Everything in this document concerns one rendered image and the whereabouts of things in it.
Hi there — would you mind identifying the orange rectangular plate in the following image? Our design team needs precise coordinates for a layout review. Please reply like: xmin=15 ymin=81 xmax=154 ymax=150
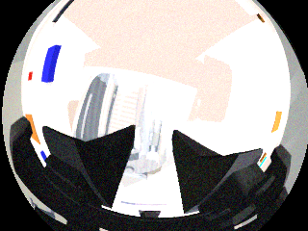
xmin=271 ymin=111 xmax=282 ymax=132

